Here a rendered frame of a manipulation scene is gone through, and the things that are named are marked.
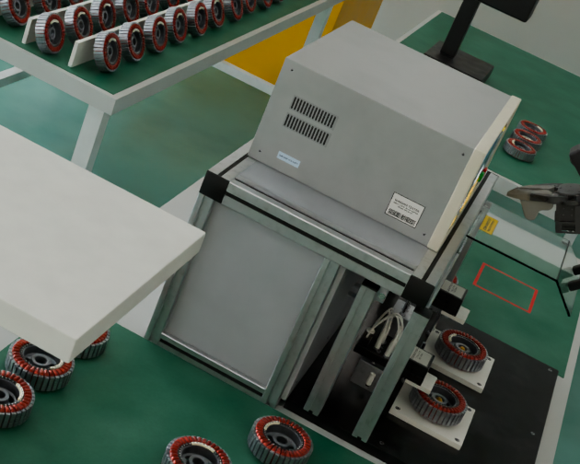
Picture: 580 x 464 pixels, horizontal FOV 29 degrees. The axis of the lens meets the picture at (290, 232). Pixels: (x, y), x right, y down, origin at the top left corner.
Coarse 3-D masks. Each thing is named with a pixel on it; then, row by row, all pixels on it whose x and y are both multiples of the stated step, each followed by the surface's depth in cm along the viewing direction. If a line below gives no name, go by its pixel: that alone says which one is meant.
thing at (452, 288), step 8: (448, 280) 243; (448, 288) 239; (456, 288) 240; (464, 288) 242; (440, 296) 238; (448, 296) 237; (456, 296) 237; (464, 296) 239; (408, 304) 241; (440, 304) 238; (448, 304) 238; (456, 304) 237; (400, 312) 243; (448, 312) 238; (456, 312) 238; (464, 312) 241; (456, 320) 239; (464, 320) 238
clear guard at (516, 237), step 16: (496, 208) 248; (480, 224) 237; (512, 224) 244; (528, 224) 247; (480, 240) 229; (496, 240) 232; (512, 240) 235; (528, 240) 239; (544, 240) 242; (560, 240) 246; (512, 256) 228; (528, 256) 231; (544, 256) 235; (560, 256) 238; (544, 272) 227; (560, 272) 231; (560, 288) 227
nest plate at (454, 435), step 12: (408, 384) 227; (408, 396) 223; (396, 408) 218; (408, 408) 220; (468, 408) 228; (408, 420) 217; (420, 420) 218; (468, 420) 224; (432, 432) 216; (444, 432) 217; (456, 432) 219; (456, 444) 215
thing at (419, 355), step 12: (360, 348) 220; (372, 348) 221; (384, 348) 223; (420, 348) 223; (372, 360) 220; (384, 360) 219; (420, 360) 219; (432, 360) 221; (408, 372) 218; (420, 372) 218; (420, 384) 218; (432, 384) 221
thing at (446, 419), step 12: (444, 384) 226; (420, 396) 219; (432, 396) 222; (444, 396) 225; (456, 396) 223; (420, 408) 218; (432, 408) 218; (444, 408) 217; (456, 408) 219; (432, 420) 218; (444, 420) 217; (456, 420) 219
